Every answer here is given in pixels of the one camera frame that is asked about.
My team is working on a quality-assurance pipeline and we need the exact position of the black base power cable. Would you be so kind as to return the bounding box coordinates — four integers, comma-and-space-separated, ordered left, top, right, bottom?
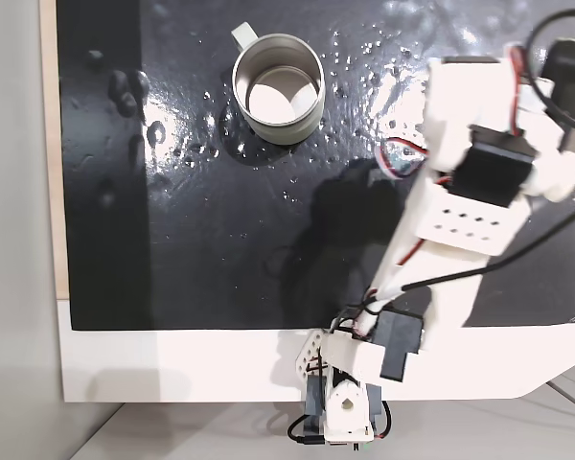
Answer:
287, 414, 328, 448

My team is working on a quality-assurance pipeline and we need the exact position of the black camera box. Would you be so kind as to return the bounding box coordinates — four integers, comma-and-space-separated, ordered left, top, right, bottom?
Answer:
540, 40, 575, 150

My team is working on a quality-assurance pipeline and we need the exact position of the black glossy mat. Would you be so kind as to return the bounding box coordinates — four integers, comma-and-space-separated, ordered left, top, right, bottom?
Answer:
55, 0, 575, 332

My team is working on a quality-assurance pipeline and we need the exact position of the red white servo wire loop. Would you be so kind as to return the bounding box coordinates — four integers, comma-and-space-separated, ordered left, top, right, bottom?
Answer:
373, 136, 430, 181

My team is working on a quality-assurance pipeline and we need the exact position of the beige wooden board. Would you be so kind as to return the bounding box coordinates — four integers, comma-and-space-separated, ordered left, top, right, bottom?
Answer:
38, 0, 72, 304

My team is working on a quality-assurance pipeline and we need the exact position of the pale green steel-rimmed cup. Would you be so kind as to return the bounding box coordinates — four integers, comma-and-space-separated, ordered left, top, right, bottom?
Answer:
229, 21, 327, 146

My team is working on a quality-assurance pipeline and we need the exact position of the black camera cable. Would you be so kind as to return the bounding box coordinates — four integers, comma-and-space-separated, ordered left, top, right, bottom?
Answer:
400, 7, 575, 293

